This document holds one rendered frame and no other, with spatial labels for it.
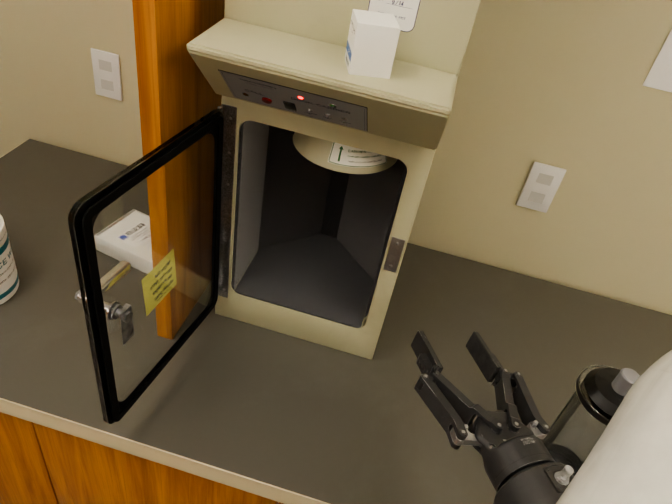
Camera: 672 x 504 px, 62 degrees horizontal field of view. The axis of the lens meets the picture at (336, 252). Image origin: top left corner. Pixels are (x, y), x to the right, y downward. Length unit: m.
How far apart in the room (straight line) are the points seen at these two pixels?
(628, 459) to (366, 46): 0.55
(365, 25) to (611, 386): 0.59
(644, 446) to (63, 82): 1.51
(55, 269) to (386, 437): 0.73
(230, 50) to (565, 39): 0.71
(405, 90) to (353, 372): 0.57
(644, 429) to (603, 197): 1.16
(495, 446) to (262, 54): 0.53
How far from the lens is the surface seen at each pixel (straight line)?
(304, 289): 1.10
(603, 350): 1.35
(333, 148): 0.87
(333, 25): 0.78
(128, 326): 0.80
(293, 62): 0.71
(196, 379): 1.04
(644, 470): 0.21
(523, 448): 0.70
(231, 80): 0.76
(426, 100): 0.67
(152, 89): 0.81
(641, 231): 1.43
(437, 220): 1.39
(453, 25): 0.76
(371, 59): 0.69
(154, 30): 0.77
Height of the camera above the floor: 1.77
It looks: 39 degrees down
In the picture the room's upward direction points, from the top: 11 degrees clockwise
